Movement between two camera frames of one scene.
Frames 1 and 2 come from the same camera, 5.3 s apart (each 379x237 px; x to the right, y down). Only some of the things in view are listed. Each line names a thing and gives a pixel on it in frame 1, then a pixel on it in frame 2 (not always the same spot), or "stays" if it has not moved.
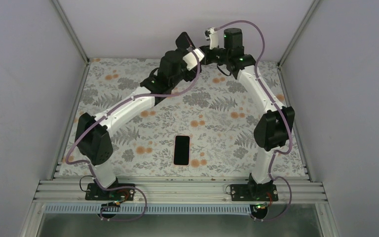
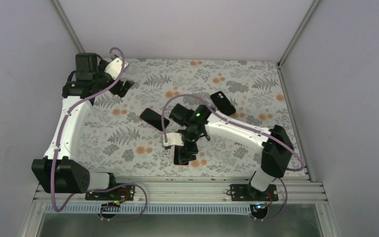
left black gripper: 192,74 -> 115,90
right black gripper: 206,50 -> 186,153
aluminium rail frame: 72,190 stays
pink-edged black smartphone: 181,152 stays
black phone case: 183,41 -> 222,103
